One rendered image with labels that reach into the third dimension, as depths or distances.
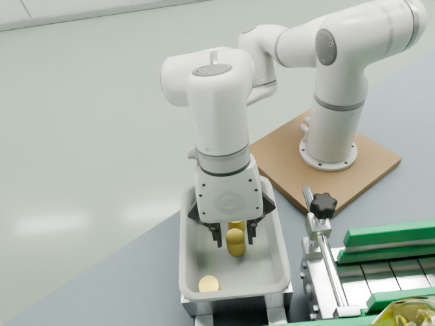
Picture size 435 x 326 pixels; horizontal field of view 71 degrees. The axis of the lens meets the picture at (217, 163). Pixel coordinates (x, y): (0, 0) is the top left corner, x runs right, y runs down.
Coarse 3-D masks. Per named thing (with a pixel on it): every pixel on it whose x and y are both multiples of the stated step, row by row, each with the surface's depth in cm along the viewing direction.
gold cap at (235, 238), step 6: (234, 228) 55; (228, 234) 54; (234, 234) 54; (240, 234) 54; (228, 240) 54; (234, 240) 53; (240, 240) 53; (228, 246) 55; (234, 246) 53; (240, 246) 54; (234, 252) 55; (240, 252) 55
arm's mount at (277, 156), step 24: (264, 144) 74; (288, 144) 73; (360, 144) 70; (264, 168) 69; (288, 168) 68; (312, 168) 67; (360, 168) 65; (384, 168) 65; (288, 192) 63; (312, 192) 63; (336, 192) 62; (360, 192) 62
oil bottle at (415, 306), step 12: (396, 300) 21; (408, 300) 20; (420, 300) 19; (432, 300) 19; (384, 312) 22; (396, 312) 20; (408, 312) 19; (420, 312) 19; (432, 312) 19; (372, 324) 24; (384, 324) 22; (396, 324) 20; (408, 324) 19; (420, 324) 18; (432, 324) 18
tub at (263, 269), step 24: (192, 192) 60; (264, 192) 59; (192, 240) 56; (264, 240) 57; (192, 264) 53; (216, 264) 55; (240, 264) 55; (264, 264) 54; (288, 264) 47; (192, 288) 50; (240, 288) 45; (264, 288) 45
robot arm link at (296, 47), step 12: (408, 0) 47; (336, 12) 58; (420, 12) 47; (312, 24) 57; (420, 24) 48; (288, 36) 62; (300, 36) 58; (312, 36) 56; (420, 36) 49; (276, 48) 67; (288, 48) 62; (300, 48) 58; (312, 48) 56; (408, 48) 51; (288, 60) 64; (300, 60) 60; (312, 60) 58
